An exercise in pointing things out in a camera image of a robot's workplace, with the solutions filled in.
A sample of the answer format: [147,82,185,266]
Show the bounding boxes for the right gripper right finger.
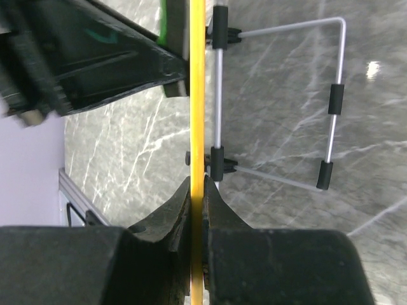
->
[204,177,375,304]

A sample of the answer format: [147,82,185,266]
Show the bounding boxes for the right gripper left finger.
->
[1,179,191,304]

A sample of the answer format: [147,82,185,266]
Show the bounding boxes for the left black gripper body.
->
[1,1,69,126]

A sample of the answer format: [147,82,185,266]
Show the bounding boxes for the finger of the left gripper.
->
[28,0,188,116]

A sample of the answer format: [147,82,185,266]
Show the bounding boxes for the yellow framed whiteboard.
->
[184,0,347,305]

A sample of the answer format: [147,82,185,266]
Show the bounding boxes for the green whiteboard eraser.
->
[156,0,190,98]

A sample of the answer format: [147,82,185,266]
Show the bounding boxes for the aluminium mounting rail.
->
[59,168,110,227]

